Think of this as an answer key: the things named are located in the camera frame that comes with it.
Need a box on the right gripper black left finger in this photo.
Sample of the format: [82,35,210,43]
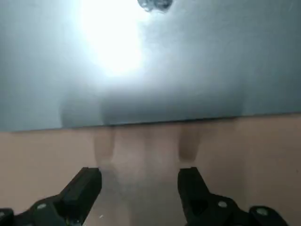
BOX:
[0,167,103,226]

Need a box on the grey laptop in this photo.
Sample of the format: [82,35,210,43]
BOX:
[0,0,301,133]

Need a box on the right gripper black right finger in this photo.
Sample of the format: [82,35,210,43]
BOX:
[177,166,289,226]

